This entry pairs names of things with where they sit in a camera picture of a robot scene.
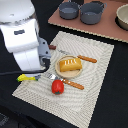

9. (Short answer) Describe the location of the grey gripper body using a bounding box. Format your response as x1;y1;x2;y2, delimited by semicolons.
34;36;53;81

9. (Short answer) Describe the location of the brown stick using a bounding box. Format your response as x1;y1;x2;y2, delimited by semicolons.
49;45;56;50

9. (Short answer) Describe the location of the orange toy bread loaf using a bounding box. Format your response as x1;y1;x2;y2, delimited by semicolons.
59;58;82;72

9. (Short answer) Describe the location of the yellow toy banana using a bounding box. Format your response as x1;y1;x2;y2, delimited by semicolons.
17;74;36;82

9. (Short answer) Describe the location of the red toy bell pepper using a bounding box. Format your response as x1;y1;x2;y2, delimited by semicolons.
51;80;64;95

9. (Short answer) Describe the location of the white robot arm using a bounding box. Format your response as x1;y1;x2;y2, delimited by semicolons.
0;0;51;79

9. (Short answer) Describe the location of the round beige plate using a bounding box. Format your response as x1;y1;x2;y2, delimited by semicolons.
55;55;82;79

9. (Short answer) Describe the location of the small grey pot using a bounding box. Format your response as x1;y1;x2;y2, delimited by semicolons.
59;2;79;20

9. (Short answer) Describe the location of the white striped placemat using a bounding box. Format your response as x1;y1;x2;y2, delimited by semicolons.
13;31;114;128

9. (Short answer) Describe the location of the large grey pot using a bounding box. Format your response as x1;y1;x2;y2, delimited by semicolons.
80;1;107;25

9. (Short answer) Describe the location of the pink wooden board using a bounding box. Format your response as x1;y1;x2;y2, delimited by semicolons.
48;0;128;43

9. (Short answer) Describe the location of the cream bowl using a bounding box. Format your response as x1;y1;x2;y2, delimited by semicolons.
116;4;128;30

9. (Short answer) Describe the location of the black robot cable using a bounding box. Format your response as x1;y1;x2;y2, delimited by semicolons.
0;65;48;76

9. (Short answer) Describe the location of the fork with wooden handle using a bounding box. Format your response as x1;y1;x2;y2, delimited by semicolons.
45;73;84;90

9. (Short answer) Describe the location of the knife with wooden handle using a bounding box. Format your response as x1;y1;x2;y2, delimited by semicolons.
58;50;97;63

